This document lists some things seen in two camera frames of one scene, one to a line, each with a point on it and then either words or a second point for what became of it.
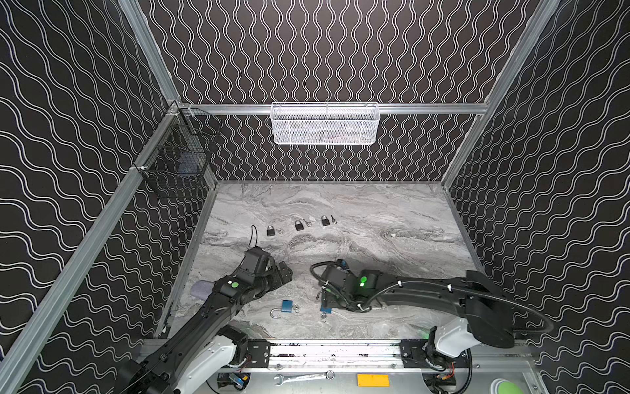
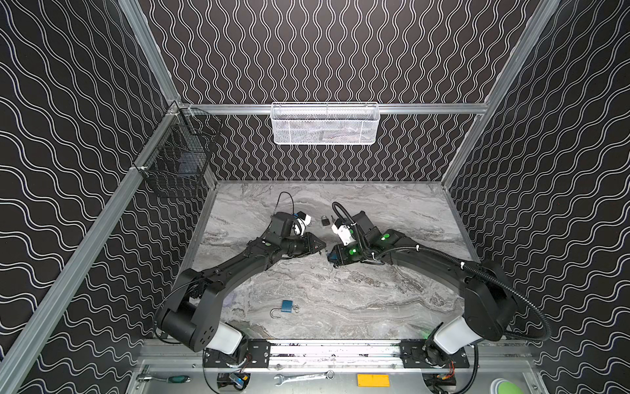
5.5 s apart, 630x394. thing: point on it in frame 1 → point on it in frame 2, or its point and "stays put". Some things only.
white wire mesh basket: [325, 123] stays put
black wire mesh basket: [175, 158] stays put
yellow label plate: [373, 380] stays put
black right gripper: [328, 286] → [337, 253]
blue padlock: [287, 306] stays put
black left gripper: [282, 273] → [305, 244]
